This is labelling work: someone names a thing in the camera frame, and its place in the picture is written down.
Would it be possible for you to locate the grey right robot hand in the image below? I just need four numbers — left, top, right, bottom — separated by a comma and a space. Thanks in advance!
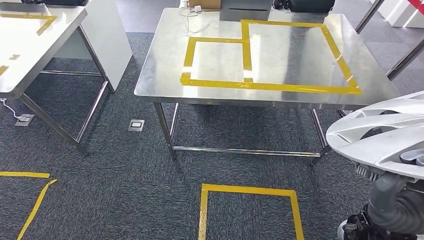
367, 148, 424, 216

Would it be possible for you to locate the silver wheel hubcap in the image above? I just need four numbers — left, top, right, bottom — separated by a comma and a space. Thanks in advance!
325, 91, 424, 181

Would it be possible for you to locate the yellow tape outline on workbench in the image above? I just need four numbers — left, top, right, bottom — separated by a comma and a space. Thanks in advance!
179, 19, 363, 96

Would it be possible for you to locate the stainless steel workbench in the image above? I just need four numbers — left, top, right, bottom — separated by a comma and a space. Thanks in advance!
133, 7, 401, 168

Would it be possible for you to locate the yellow floor tape square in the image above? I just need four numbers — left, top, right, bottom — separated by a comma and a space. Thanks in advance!
0, 171, 58, 240
198, 183, 306, 240

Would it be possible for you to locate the white display block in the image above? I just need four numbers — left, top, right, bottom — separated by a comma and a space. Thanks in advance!
377, 0, 424, 30

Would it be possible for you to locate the red barrier belt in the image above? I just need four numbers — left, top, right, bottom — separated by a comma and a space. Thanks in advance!
406, 0, 424, 16

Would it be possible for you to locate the black bag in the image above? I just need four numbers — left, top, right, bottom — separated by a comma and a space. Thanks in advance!
272, 0, 336, 14

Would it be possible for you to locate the grey metal box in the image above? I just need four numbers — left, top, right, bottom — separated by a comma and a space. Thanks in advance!
218, 0, 275, 22

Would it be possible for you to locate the steel floor socket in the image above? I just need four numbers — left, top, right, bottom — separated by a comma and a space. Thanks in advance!
14, 113, 36, 127
128, 119, 146, 133

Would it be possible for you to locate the brown cardboard box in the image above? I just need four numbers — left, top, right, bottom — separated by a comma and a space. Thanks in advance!
188, 0, 222, 10

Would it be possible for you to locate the white panel furniture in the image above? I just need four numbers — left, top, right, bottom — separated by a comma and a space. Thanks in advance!
54, 0, 134, 93

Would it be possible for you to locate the yellow tape on side table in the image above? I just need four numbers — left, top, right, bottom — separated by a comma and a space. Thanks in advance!
0, 12, 58, 37

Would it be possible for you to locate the white charger with cable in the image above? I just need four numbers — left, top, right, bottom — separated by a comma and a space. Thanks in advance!
178, 4, 212, 37

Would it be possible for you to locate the steel frame side table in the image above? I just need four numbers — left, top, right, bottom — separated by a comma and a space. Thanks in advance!
0, 1, 110, 157

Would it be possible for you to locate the white power cable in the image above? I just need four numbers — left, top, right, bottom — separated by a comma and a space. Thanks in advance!
0, 97, 23, 121

